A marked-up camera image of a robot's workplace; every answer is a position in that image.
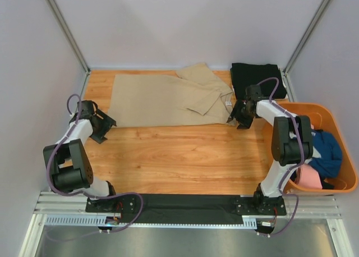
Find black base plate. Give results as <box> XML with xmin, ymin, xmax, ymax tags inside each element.
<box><xmin>85</xmin><ymin>194</ymin><xmax>141</xmax><ymax>214</ymax></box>
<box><xmin>234</xmin><ymin>196</ymin><xmax>287</xmax><ymax>216</ymax></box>

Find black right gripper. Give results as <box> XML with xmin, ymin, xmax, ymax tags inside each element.
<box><xmin>227</xmin><ymin>100</ymin><xmax>254</xmax><ymax>130</ymax></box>

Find orange plastic laundry basket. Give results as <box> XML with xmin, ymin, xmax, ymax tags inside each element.
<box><xmin>279</xmin><ymin>103</ymin><xmax>358</xmax><ymax>195</ymax></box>

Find left aluminium corner post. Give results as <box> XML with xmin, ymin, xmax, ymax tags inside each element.
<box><xmin>39</xmin><ymin>0</ymin><xmax>91</xmax><ymax>74</ymax></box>

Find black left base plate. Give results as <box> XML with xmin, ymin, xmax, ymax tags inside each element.
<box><xmin>85</xmin><ymin>194</ymin><xmax>141</xmax><ymax>214</ymax></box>

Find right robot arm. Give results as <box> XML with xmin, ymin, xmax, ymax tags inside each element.
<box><xmin>227</xmin><ymin>85</ymin><xmax>314</xmax><ymax>214</ymax></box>

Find blue garment in basket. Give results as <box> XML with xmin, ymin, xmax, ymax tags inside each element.
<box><xmin>309</xmin><ymin>130</ymin><xmax>343</xmax><ymax>178</ymax></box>

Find beige t shirt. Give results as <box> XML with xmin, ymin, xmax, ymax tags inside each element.
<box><xmin>108</xmin><ymin>63</ymin><xmax>233</xmax><ymax>127</ymax></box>

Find aluminium corner post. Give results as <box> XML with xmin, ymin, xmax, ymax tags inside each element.
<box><xmin>39</xmin><ymin>0</ymin><xmax>91</xmax><ymax>74</ymax></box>
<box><xmin>283</xmin><ymin>0</ymin><xmax>340</xmax><ymax>74</ymax></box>

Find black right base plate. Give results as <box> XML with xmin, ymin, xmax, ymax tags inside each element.
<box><xmin>234</xmin><ymin>196</ymin><xmax>287</xmax><ymax>216</ymax></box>

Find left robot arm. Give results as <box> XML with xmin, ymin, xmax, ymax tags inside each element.
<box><xmin>43</xmin><ymin>100</ymin><xmax>118</xmax><ymax>213</ymax></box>

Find grey printed garment in basket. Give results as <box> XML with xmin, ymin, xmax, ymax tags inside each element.
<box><xmin>311</xmin><ymin>130</ymin><xmax>323</xmax><ymax>158</ymax></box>

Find right aluminium corner post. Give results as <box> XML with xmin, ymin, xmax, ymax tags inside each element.
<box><xmin>283</xmin><ymin>0</ymin><xmax>340</xmax><ymax>74</ymax></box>

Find white slotted cable duct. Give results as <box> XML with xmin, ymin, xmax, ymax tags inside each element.
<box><xmin>44</xmin><ymin>215</ymin><xmax>258</xmax><ymax>229</ymax></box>

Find aluminium frame rail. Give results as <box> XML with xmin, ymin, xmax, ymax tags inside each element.
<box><xmin>35</xmin><ymin>192</ymin><xmax>340</xmax><ymax>218</ymax></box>

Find black garment in basket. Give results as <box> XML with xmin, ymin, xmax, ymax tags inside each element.
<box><xmin>291</xmin><ymin>176</ymin><xmax>334</xmax><ymax>190</ymax></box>

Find pink garment in basket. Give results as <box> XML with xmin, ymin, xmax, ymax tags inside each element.
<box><xmin>294</xmin><ymin>159</ymin><xmax>323</xmax><ymax>190</ymax></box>

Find folded black t shirt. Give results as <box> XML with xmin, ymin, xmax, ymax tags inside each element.
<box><xmin>230</xmin><ymin>63</ymin><xmax>287</xmax><ymax>100</ymax></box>

